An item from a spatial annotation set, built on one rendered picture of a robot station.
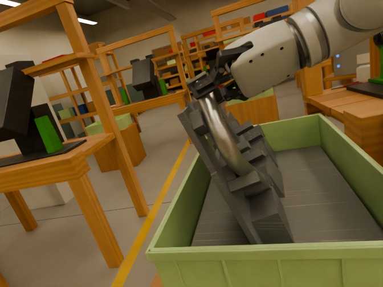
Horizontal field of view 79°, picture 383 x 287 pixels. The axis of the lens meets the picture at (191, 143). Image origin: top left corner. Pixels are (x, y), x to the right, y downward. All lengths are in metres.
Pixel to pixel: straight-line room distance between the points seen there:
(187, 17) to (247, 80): 11.09
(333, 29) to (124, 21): 11.99
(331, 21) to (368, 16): 0.05
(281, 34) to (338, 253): 0.30
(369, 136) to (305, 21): 0.74
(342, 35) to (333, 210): 0.38
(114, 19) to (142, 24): 1.30
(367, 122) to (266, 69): 0.71
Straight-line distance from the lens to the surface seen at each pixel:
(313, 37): 0.39
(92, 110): 6.23
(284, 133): 0.93
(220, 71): 0.38
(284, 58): 0.40
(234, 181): 0.43
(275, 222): 0.50
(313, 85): 1.59
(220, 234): 0.59
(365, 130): 1.06
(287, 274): 0.41
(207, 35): 8.19
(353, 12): 0.37
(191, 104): 0.58
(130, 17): 12.18
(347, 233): 0.57
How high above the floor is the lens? 1.22
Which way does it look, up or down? 17 degrees down
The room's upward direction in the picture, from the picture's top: 16 degrees counter-clockwise
